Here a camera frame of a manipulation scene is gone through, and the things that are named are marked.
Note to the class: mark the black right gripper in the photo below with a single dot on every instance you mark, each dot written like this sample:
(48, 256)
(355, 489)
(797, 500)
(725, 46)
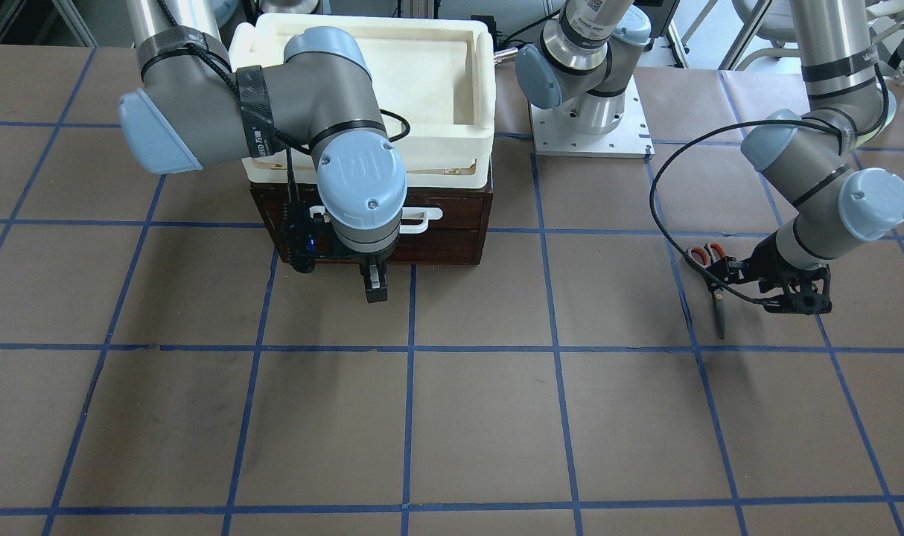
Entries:
(368, 260)

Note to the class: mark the wooden drawer with white handle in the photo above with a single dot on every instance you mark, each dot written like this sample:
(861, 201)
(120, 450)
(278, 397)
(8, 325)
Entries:
(415, 219)

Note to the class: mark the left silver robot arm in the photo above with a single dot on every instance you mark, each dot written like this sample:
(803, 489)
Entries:
(805, 157)

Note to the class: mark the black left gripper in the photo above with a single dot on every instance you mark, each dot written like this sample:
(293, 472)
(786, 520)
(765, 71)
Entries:
(770, 266)

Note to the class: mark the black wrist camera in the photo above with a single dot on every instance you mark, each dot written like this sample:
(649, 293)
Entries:
(305, 236)

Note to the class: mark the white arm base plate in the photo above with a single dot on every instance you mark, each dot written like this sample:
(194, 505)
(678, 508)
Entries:
(591, 126)

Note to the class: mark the dark wooden drawer cabinet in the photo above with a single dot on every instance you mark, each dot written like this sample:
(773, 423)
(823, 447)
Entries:
(457, 238)

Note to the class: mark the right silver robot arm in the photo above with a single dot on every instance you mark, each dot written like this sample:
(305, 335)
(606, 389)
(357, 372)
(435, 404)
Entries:
(195, 110)

